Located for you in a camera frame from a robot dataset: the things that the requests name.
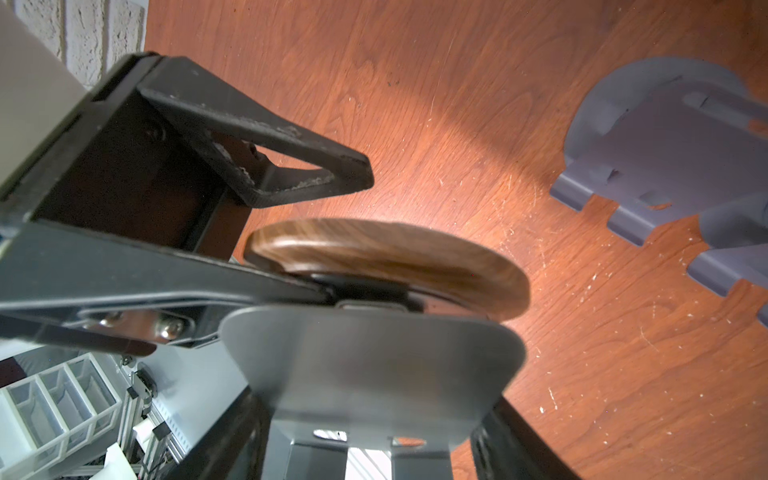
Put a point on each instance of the white compartment tray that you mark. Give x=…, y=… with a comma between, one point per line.
x=53, y=414

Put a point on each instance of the purple-grey phone stand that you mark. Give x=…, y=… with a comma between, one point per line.
x=736, y=235

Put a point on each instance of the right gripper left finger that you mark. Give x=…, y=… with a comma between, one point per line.
x=237, y=442

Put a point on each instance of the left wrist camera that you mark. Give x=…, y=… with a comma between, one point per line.
x=37, y=93

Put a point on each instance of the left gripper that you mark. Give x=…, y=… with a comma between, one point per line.
x=153, y=167

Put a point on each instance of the grey phone stand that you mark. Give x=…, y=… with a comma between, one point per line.
x=665, y=138

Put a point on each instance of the dark grey stand wooden base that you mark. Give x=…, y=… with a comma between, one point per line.
x=409, y=356

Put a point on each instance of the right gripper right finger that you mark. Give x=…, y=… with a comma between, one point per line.
x=504, y=446

